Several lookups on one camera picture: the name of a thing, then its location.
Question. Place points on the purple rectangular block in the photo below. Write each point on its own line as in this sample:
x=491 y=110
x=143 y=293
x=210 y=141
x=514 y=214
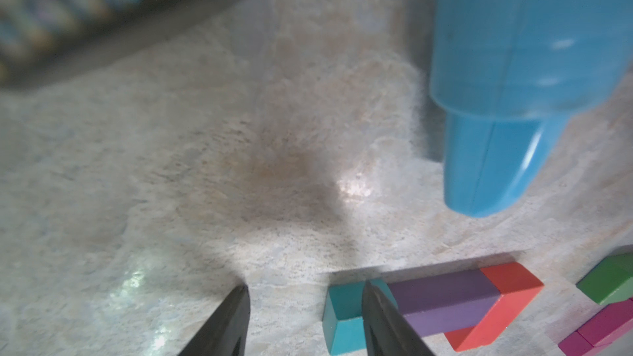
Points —
x=599 y=332

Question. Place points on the dark purple block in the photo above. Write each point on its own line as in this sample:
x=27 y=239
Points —
x=444 y=303

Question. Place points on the blue microphone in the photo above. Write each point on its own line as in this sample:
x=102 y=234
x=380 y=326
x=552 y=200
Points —
x=510 y=74

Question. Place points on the glittery silver microphone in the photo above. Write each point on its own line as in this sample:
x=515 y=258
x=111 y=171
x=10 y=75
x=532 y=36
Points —
x=48 y=41

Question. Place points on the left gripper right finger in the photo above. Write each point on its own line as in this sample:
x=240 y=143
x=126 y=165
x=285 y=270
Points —
x=387 y=332

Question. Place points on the red block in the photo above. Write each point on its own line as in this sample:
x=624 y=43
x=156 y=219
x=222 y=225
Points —
x=518 y=287

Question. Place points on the teal square block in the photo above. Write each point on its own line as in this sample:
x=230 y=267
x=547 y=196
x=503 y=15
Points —
x=342 y=322

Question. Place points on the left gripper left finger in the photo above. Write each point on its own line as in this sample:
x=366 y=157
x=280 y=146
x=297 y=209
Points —
x=225 y=332

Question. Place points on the green square block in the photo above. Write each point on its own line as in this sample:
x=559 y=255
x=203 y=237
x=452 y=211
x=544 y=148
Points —
x=610 y=281

